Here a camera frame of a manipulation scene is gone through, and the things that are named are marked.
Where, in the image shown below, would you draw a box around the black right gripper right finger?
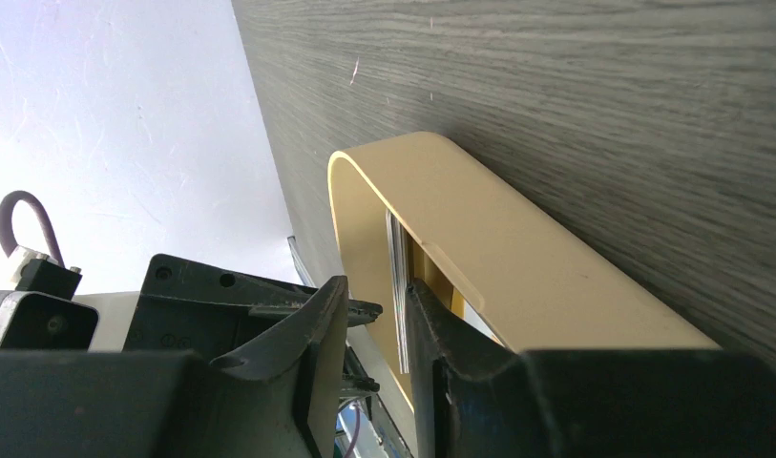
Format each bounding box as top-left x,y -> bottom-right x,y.
406,281 -> 776,457

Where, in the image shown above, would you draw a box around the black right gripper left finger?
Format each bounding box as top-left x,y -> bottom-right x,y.
0,276 -> 348,457

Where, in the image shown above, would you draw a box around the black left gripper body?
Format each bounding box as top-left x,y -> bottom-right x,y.
121,254 -> 383,395

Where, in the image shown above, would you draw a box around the cream oval tray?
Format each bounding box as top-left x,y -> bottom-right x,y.
327,132 -> 714,408

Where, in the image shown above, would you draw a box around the white cards in tray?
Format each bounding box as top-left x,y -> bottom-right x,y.
386,210 -> 411,374

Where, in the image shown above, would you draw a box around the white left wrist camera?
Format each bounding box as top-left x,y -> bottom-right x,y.
0,246 -> 99,351

